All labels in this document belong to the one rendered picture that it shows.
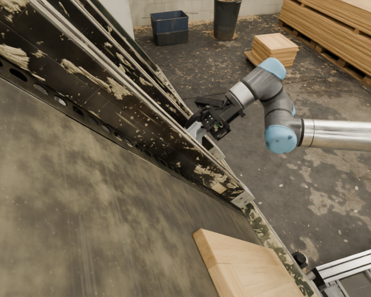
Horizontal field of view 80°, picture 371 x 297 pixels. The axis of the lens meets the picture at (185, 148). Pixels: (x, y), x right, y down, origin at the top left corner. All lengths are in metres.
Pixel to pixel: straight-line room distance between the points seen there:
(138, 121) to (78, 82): 0.12
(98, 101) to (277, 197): 1.92
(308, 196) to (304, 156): 0.48
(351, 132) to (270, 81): 0.23
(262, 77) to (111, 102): 0.44
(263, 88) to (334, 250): 1.63
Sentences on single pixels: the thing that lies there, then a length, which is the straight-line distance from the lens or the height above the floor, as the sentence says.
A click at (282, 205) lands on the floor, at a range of 2.10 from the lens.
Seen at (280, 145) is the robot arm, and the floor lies 1.30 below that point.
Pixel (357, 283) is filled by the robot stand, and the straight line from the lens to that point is 1.84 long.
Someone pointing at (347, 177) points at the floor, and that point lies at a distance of 2.58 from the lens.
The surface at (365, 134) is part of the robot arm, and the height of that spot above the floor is 1.35.
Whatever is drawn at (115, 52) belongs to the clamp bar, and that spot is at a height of 1.48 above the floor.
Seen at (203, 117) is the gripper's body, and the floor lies 1.28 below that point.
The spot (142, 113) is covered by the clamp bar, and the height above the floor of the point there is 1.47.
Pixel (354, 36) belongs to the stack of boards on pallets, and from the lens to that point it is 4.25.
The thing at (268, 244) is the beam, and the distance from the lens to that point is 0.92.
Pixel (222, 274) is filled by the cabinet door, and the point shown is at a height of 1.36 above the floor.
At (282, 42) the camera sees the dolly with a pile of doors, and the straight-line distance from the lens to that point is 3.77.
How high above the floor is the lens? 1.71
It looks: 48 degrees down
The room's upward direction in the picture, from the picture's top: straight up
